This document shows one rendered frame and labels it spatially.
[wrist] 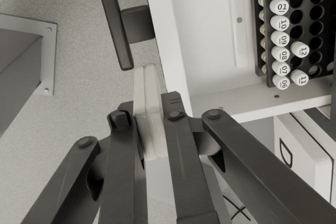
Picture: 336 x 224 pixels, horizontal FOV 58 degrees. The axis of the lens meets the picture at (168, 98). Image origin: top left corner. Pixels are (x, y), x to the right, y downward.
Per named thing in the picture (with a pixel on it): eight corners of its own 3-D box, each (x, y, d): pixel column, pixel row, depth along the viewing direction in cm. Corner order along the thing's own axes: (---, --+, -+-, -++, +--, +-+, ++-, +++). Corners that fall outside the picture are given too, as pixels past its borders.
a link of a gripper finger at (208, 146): (166, 140, 14) (230, 127, 14) (159, 93, 18) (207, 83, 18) (172, 166, 15) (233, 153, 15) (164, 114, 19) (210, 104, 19)
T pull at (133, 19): (122, 68, 28) (121, 74, 26) (98, -18, 24) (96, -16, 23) (160, 60, 28) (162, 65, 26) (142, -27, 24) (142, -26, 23)
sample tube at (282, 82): (259, 73, 33) (277, 91, 29) (259, 62, 32) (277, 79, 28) (271, 70, 33) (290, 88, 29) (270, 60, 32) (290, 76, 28)
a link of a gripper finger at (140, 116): (159, 159, 16) (145, 162, 16) (153, 101, 23) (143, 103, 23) (147, 112, 15) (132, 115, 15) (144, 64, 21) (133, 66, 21)
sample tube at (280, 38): (257, 35, 31) (276, 48, 27) (257, 23, 30) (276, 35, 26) (269, 32, 31) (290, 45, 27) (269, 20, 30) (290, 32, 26)
